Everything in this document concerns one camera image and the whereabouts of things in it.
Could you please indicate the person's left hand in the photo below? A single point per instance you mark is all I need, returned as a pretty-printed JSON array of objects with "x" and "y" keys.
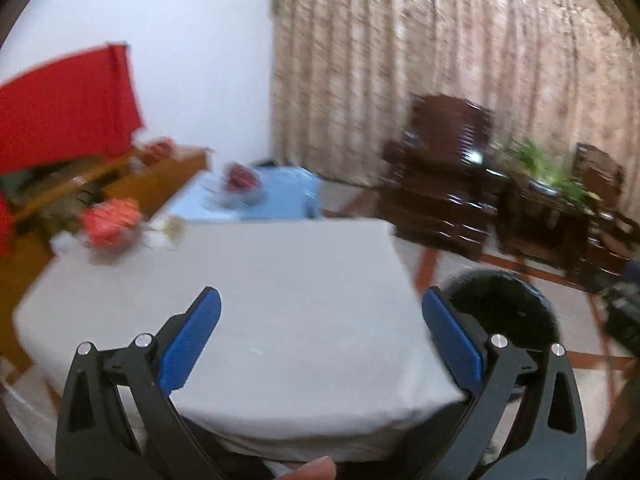
[{"x": 312, "y": 470}]

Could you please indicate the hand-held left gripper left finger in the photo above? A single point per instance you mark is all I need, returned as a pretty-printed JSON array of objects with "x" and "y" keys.
[{"x": 192, "y": 340}]

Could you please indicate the glass fruit bowl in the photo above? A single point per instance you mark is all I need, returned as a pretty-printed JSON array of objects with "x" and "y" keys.
[{"x": 237, "y": 199}]

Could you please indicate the white and gold tissue box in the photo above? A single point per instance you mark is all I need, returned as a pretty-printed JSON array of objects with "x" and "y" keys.
[{"x": 165, "y": 232}]

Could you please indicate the light wooden cabinet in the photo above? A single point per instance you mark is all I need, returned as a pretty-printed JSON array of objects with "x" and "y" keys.
[{"x": 150, "y": 185}]

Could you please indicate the potted green plant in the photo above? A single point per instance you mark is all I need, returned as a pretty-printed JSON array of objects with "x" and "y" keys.
[{"x": 540, "y": 165}]

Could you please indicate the red candy packets in dish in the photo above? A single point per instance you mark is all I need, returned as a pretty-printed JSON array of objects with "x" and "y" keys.
[{"x": 110, "y": 220}]

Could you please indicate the small white box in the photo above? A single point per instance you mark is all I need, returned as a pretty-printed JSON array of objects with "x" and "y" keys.
[{"x": 66, "y": 244}]

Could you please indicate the dark wooden side table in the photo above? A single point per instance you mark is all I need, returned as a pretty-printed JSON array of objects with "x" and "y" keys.
[{"x": 540, "y": 230}]

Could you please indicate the patterned beige curtain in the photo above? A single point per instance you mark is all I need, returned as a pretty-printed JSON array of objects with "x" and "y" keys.
[{"x": 400, "y": 70}]

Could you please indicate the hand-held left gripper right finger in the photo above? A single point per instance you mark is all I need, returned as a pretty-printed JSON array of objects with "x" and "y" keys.
[{"x": 450, "y": 340}]

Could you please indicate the red apple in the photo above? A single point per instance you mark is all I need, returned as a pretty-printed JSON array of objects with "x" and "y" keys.
[
  {"x": 233, "y": 185},
  {"x": 236, "y": 171},
  {"x": 248, "y": 180}
]

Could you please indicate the light blue tablecloth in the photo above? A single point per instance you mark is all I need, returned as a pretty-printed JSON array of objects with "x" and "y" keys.
[{"x": 285, "y": 195}]

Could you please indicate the dark wooden armchair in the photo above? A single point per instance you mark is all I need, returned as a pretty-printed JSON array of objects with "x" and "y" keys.
[
  {"x": 605, "y": 220},
  {"x": 440, "y": 195}
]

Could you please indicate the black trash bin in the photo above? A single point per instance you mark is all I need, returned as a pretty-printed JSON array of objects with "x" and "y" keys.
[{"x": 505, "y": 305}]

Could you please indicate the red cloth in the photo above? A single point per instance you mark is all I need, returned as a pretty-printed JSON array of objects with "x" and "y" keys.
[{"x": 65, "y": 110}]

